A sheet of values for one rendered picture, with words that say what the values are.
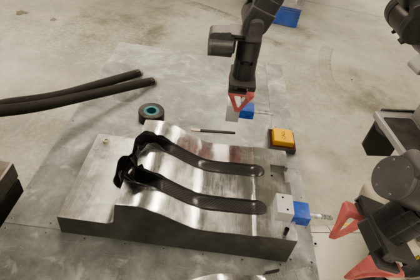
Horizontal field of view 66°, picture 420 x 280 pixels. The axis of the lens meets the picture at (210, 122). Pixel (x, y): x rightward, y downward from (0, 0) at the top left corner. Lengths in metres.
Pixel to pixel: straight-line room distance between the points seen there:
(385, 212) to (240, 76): 0.46
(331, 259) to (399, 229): 0.97
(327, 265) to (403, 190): 1.04
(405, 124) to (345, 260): 0.78
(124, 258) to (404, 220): 0.53
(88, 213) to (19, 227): 0.16
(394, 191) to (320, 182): 1.68
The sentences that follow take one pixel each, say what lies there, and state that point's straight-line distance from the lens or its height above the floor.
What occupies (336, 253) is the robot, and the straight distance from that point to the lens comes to 1.52.
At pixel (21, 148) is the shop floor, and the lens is 2.22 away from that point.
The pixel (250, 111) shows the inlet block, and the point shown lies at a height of 0.94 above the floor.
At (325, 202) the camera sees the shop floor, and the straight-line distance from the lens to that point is 2.04.
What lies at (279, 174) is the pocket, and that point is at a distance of 0.86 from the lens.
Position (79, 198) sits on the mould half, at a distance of 0.79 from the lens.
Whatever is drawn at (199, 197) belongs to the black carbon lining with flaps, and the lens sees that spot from 0.75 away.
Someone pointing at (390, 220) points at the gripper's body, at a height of 1.11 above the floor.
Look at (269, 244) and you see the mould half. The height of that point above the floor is 0.86.
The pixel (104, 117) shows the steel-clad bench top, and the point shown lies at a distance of 1.07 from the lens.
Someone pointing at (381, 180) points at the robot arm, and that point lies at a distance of 0.48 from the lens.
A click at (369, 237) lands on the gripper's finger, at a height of 1.08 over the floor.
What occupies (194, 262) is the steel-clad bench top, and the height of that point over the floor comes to 0.80.
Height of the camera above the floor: 1.48
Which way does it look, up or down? 40 degrees down
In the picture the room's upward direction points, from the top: 9 degrees clockwise
